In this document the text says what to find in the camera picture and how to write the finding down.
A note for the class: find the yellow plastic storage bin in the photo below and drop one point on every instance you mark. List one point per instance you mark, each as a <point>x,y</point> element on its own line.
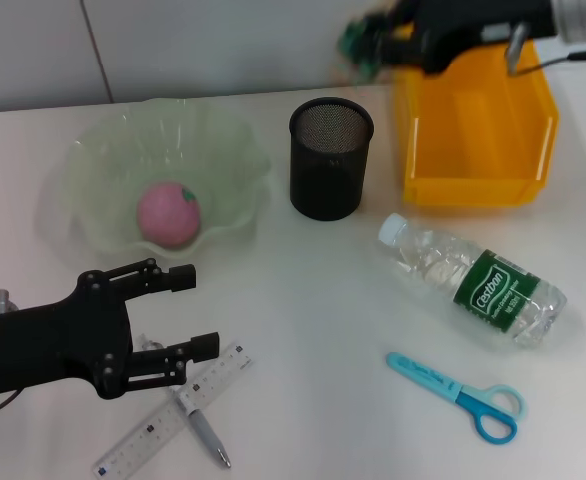
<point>473,140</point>

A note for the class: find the blue scissors with sheath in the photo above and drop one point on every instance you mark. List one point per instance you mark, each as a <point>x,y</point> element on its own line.
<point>423,375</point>

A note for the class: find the pink toy peach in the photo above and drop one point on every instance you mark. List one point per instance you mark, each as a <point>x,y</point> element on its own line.
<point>168,215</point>

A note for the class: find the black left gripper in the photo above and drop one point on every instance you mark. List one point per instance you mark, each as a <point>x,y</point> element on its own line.
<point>48,345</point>

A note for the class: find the clear plastic ruler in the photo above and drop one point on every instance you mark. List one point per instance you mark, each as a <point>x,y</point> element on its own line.
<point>138,440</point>

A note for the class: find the clear grey ballpoint pen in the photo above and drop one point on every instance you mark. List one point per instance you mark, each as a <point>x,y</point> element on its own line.
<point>205,430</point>

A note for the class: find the pale green glass fruit plate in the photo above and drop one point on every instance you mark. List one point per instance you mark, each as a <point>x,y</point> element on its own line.
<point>123,150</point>

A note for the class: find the black mesh pen holder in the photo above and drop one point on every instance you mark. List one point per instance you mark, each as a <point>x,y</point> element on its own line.
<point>328,170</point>

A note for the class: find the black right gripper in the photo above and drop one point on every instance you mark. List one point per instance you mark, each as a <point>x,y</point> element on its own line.
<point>473,20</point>

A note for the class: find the clear water bottle green label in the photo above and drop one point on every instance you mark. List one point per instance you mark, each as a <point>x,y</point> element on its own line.
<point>493,295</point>

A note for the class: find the green plastic wrapper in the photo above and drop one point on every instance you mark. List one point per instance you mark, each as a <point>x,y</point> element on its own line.
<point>360,45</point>

